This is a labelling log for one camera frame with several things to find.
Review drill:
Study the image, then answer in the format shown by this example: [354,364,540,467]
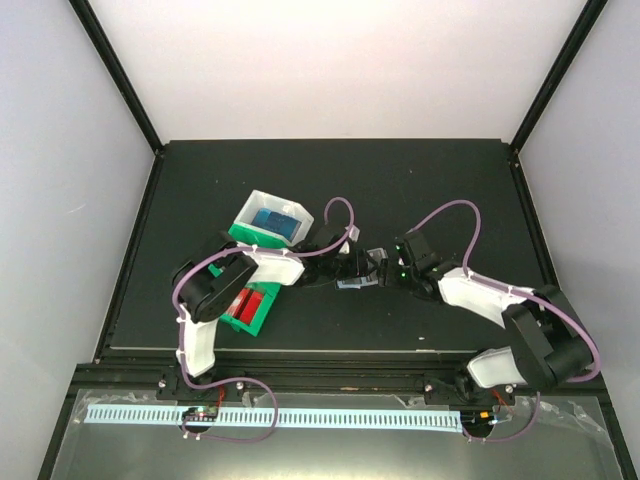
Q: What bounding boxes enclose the red credit card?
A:
[226,287,265,325]

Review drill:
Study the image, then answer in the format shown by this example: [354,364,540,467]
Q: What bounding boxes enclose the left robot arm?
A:
[172,222,368,399]

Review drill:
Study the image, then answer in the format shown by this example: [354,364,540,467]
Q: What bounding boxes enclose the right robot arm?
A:
[376,231,599,403]

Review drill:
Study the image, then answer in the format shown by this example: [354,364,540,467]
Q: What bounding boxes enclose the blue cards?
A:
[251,208,301,238]

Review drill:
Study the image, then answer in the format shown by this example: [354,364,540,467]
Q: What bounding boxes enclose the green plastic bin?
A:
[200,264,280,337]
[228,223,288,249]

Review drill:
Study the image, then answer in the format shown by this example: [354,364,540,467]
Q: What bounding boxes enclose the clear white plastic bin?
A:
[232,190,314,246]

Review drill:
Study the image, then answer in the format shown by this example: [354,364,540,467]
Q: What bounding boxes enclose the right small circuit board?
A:
[460,410,505,427]

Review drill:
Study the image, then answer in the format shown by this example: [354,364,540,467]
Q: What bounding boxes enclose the small circuit board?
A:
[460,410,505,427]
[181,406,219,423]

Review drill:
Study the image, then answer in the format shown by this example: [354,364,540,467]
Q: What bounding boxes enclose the left small circuit board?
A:
[181,406,219,423]

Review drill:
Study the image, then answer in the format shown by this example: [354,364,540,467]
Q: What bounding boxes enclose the clear acrylic sheet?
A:
[42,391,623,479]

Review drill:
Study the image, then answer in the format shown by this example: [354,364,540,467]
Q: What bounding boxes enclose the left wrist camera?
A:
[348,226,360,242]

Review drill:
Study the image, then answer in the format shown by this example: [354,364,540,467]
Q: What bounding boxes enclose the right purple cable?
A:
[409,199,601,445]

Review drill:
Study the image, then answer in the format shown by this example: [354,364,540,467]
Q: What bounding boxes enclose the purple cable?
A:
[171,197,357,445]
[409,199,601,445]

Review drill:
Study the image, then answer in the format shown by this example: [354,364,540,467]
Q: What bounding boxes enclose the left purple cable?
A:
[171,197,357,445]

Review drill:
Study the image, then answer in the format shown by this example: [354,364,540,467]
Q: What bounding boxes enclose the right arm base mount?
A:
[423,370,499,407]

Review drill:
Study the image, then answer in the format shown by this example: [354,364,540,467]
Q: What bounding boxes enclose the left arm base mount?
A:
[156,366,251,403]

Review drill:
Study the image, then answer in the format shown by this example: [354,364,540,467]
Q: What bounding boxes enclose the black aluminium front rail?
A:
[74,349,609,396]

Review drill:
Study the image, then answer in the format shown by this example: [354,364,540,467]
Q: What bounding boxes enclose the left black frame post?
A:
[69,0,164,155]

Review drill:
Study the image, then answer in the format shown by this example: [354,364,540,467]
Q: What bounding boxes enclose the black frame post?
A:
[69,0,164,155]
[510,0,608,154]

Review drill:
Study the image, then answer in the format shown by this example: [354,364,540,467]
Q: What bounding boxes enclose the right black frame post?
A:
[510,0,608,154]

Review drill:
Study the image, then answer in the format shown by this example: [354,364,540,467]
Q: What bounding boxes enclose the white slotted cable duct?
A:
[84,404,462,433]

